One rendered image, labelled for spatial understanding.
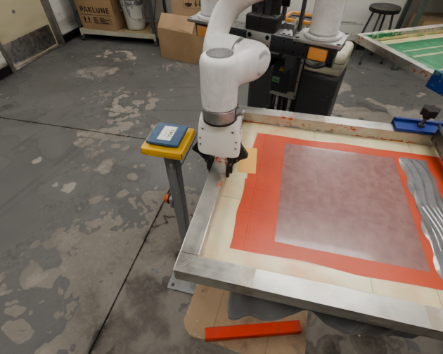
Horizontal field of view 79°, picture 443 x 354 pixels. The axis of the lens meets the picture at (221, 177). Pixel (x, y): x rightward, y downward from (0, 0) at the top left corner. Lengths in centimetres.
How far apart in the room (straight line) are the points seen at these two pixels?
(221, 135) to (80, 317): 131
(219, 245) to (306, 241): 18
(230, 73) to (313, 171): 37
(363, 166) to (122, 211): 153
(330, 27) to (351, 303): 81
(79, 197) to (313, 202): 176
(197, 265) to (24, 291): 145
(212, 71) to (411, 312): 52
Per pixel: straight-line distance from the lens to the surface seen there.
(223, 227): 60
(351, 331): 86
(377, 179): 80
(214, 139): 60
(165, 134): 83
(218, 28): 62
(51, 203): 220
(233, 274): 51
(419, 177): 85
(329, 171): 77
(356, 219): 68
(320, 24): 104
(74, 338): 165
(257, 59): 56
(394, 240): 69
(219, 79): 51
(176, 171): 90
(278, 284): 51
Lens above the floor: 145
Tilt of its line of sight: 46 degrees down
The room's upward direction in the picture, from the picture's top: straight up
